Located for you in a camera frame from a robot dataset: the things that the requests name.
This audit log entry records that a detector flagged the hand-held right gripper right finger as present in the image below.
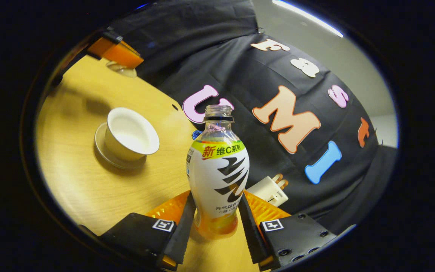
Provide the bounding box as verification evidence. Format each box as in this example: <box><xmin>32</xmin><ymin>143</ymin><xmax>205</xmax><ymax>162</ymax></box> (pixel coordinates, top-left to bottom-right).
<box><xmin>238</xmin><ymin>191</ymin><xmax>337</xmax><ymax>270</ymax></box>

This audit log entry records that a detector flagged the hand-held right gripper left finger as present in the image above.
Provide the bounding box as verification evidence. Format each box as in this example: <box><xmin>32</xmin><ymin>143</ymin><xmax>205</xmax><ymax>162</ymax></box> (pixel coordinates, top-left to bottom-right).
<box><xmin>99</xmin><ymin>190</ymin><xmax>197</xmax><ymax>270</ymax></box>

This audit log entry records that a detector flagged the white label water bottle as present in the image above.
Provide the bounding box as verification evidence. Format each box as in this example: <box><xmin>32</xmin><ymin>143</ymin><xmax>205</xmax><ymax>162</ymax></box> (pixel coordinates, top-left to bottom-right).
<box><xmin>186</xmin><ymin>105</ymin><xmax>250</xmax><ymax>239</ymax></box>

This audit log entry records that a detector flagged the cream ceramic teacup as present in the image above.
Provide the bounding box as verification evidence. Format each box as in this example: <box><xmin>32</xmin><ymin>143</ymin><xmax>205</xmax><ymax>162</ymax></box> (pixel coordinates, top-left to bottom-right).
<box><xmin>104</xmin><ymin>107</ymin><xmax>160</xmax><ymax>162</ymax></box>

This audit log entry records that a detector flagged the cream toaster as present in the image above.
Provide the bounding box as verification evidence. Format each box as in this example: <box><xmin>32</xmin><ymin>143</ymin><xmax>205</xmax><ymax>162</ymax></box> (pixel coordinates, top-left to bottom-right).
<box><xmin>246</xmin><ymin>177</ymin><xmax>289</xmax><ymax>207</ymax></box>

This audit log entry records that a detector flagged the cream ceramic saucer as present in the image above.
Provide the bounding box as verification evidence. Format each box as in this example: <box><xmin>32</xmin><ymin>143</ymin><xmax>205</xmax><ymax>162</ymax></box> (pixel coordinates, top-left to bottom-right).
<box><xmin>94</xmin><ymin>122</ymin><xmax>148</xmax><ymax>169</ymax></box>

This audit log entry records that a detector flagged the black backdrop cloth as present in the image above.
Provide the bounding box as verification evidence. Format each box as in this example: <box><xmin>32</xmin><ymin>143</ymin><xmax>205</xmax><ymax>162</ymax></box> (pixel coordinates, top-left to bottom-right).
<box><xmin>108</xmin><ymin>0</ymin><xmax>397</xmax><ymax>235</ymax></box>

